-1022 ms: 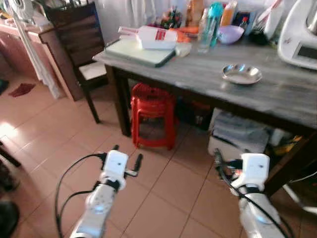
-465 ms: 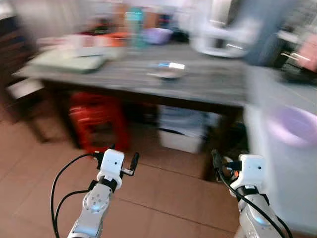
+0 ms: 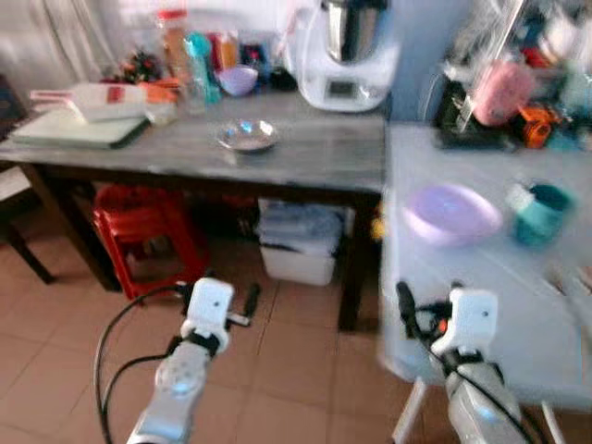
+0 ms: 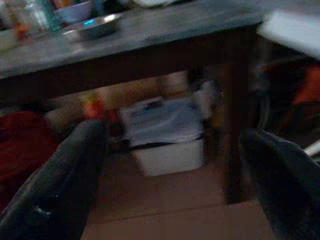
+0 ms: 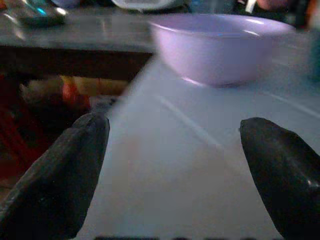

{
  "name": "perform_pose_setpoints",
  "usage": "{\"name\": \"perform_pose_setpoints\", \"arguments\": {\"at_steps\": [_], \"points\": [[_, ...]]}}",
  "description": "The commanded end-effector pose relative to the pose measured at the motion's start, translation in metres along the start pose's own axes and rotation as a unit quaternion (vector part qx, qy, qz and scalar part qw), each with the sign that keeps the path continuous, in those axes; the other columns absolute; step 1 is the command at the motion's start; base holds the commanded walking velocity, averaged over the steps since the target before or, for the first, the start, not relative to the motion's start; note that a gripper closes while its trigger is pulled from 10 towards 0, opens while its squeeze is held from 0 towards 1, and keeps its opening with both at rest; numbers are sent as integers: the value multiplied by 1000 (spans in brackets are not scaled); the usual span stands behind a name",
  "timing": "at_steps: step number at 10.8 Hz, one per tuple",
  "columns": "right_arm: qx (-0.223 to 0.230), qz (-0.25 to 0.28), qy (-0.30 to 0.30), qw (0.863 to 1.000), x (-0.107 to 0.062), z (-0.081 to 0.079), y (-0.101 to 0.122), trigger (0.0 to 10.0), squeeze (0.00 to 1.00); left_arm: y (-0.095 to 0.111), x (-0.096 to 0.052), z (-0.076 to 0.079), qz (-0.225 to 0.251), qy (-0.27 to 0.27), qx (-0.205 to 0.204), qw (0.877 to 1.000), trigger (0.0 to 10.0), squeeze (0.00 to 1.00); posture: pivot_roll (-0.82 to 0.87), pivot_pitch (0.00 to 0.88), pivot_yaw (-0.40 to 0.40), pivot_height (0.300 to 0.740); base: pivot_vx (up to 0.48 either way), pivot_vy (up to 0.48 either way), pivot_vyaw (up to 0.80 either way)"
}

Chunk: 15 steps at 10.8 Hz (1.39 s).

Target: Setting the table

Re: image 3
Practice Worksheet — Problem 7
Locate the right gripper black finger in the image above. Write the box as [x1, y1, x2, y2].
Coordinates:
[395, 281, 419, 339]

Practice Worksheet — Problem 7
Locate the round metal plate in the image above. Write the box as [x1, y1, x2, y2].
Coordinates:
[216, 119, 280, 154]

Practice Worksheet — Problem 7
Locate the small purple plastic bowl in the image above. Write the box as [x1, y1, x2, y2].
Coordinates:
[217, 65, 261, 98]

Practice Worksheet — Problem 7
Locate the white table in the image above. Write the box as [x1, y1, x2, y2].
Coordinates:
[377, 123, 592, 444]

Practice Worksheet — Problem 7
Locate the white storage bin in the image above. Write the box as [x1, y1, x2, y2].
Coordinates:
[256, 199, 349, 287]

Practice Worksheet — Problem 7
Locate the large purple plastic bowl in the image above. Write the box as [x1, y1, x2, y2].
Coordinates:
[403, 183, 505, 248]

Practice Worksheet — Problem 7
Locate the red plastic stool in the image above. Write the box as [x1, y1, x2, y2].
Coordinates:
[92, 183, 210, 302]

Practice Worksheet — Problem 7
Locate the teal mug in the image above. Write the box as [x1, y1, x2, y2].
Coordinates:
[506, 182, 575, 247]

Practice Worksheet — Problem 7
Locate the grey top wooden table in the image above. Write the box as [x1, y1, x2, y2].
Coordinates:
[0, 91, 389, 332]

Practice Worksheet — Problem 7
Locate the black dish rack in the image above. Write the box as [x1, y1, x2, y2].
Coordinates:
[435, 79, 533, 152]

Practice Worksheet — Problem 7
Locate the small orange black item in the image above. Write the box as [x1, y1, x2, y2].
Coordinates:
[518, 105, 558, 149]

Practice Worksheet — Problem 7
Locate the small orange box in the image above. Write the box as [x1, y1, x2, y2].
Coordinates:
[143, 80, 182, 104]

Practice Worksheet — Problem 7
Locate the white kitchen food processor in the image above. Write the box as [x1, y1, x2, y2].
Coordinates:
[285, 0, 404, 114]

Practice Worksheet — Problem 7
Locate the teal bottle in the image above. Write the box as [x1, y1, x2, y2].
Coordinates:
[185, 32, 223, 105]

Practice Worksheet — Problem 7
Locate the dark wooden chair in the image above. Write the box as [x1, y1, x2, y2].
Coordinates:
[0, 74, 56, 285]

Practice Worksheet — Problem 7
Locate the orange sauce bottle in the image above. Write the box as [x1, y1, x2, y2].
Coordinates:
[215, 32, 241, 71]

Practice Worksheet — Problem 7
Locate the pale green cutting board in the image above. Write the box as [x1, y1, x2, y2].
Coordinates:
[9, 108, 151, 150]

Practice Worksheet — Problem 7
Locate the white container red label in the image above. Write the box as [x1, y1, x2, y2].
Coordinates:
[30, 82, 151, 124]

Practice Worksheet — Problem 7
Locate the clear jar red lid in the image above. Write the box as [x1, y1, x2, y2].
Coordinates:
[155, 8, 192, 93]

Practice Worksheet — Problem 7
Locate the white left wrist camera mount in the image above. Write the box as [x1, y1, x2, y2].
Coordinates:
[181, 277, 236, 336]

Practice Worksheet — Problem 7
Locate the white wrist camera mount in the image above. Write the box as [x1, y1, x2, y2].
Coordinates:
[431, 288, 500, 360]
[181, 277, 236, 336]

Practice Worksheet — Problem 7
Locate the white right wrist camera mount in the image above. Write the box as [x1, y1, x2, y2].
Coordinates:
[431, 288, 500, 360]

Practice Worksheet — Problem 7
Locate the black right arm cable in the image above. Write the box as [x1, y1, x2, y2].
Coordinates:
[418, 338, 539, 444]

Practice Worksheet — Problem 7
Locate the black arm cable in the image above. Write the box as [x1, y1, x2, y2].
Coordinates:
[418, 338, 539, 444]
[92, 282, 188, 413]
[100, 351, 179, 436]

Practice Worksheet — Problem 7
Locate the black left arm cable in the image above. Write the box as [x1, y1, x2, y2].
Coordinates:
[92, 282, 188, 413]
[100, 351, 179, 436]

